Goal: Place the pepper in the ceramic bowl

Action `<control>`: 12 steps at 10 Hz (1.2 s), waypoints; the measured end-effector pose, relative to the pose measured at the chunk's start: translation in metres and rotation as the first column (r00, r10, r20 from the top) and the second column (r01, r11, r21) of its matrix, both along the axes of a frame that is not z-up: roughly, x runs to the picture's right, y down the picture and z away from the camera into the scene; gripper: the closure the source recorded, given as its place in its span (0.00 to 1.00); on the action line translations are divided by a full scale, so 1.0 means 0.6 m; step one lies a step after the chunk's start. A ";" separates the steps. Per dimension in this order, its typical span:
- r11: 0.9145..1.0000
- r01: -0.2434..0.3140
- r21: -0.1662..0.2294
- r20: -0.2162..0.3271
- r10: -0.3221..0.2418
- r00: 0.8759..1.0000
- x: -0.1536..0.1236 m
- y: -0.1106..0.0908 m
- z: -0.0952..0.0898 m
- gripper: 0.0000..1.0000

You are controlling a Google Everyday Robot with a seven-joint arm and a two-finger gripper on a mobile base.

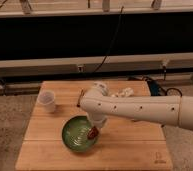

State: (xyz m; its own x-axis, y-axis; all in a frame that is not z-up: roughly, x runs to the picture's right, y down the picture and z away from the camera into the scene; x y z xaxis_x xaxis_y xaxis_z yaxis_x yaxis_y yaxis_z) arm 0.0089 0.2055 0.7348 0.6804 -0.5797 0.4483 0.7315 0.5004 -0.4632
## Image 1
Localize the red pepper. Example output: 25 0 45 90
87 127 99 139

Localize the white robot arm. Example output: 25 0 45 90
80 82 193 171

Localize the green ceramic bowl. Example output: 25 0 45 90
62 115 98 153

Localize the wooden table board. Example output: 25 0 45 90
15 80 174 171

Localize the white crumpled object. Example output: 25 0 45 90
112 87 134 97

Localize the clear plastic cup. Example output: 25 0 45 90
37 91 56 113

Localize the blue device on floor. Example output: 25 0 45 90
145 77 162 96

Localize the black cable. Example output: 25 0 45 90
91 5 125 74

